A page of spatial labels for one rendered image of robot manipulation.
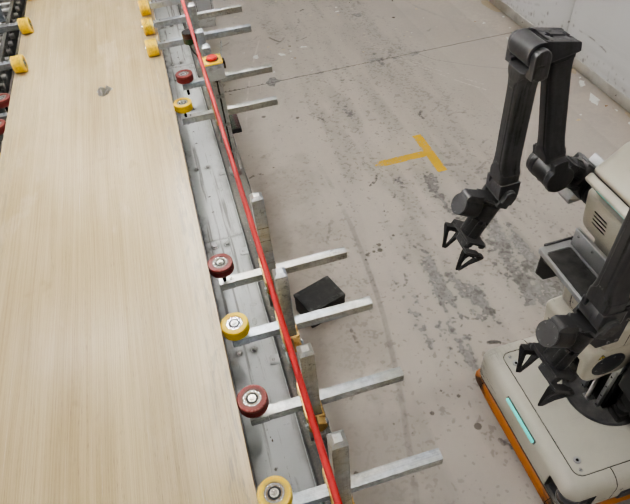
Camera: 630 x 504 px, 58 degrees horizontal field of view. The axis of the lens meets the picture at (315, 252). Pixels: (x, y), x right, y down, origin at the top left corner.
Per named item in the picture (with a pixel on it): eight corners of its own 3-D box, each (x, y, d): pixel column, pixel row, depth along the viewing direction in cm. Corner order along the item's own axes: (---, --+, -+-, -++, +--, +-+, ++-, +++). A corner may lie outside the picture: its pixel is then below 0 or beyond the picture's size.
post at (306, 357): (322, 434, 165) (310, 340, 131) (325, 445, 163) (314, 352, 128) (310, 438, 165) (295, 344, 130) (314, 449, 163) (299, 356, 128)
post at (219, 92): (240, 168, 245) (220, 72, 213) (242, 174, 242) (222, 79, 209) (230, 170, 244) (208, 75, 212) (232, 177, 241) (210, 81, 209)
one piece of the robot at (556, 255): (572, 267, 170) (593, 214, 155) (632, 339, 152) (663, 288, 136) (524, 280, 168) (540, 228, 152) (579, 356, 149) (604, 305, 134)
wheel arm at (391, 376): (399, 372, 161) (400, 364, 158) (403, 382, 159) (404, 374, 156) (250, 416, 155) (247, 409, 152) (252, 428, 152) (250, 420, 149)
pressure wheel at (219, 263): (228, 297, 183) (221, 273, 175) (209, 288, 186) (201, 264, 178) (243, 280, 187) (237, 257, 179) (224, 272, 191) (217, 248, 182)
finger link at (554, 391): (534, 413, 126) (560, 386, 121) (517, 387, 131) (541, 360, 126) (555, 414, 129) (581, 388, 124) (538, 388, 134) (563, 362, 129)
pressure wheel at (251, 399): (253, 438, 149) (246, 417, 141) (237, 416, 154) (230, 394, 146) (278, 420, 152) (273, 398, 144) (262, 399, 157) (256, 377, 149)
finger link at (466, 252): (451, 273, 156) (469, 248, 150) (440, 256, 161) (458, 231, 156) (470, 277, 159) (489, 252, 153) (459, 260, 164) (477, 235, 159)
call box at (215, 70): (223, 72, 214) (219, 52, 208) (226, 81, 209) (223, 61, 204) (205, 76, 213) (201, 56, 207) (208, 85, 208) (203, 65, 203)
